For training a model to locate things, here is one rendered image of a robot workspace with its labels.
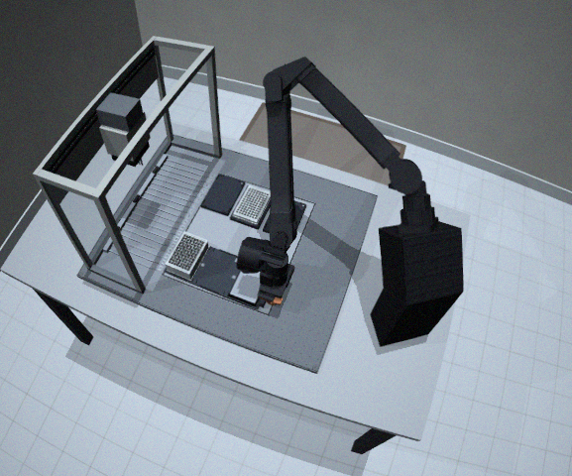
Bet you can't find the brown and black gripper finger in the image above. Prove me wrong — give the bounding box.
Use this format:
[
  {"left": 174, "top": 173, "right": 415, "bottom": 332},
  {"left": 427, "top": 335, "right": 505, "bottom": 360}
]
[{"left": 262, "top": 297, "right": 283, "bottom": 305}]

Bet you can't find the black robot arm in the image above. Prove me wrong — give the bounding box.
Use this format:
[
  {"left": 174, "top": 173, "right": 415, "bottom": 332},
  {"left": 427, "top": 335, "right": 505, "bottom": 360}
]
[{"left": 237, "top": 57, "right": 439, "bottom": 287}]

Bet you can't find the white deep-well block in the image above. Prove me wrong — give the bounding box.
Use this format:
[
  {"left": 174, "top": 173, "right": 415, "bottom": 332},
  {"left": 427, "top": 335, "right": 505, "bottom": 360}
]
[{"left": 166, "top": 231, "right": 210, "bottom": 281}]

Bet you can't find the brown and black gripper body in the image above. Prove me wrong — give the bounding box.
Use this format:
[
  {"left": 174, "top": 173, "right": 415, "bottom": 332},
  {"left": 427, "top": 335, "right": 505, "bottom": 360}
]
[{"left": 258, "top": 264, "right": 294, "bottom": 301}]

